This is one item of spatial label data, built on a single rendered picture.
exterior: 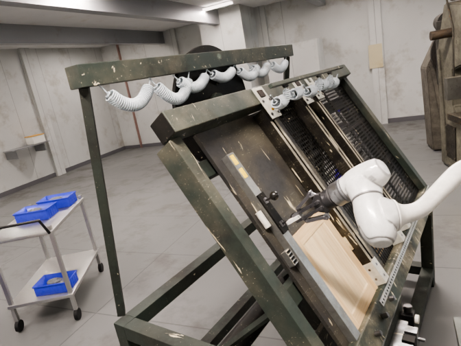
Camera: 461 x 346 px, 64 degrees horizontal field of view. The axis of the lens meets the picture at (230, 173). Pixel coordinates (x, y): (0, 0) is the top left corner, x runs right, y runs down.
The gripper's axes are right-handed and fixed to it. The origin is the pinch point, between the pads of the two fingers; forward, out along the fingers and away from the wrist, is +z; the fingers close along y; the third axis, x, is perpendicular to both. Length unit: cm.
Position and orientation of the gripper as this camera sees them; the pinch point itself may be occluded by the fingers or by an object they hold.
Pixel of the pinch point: (294, 218)
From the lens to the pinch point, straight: 151.1
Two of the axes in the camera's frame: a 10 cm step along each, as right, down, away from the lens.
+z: -6.1, 4.9, 6.2
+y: 5.7, 8.2, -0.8
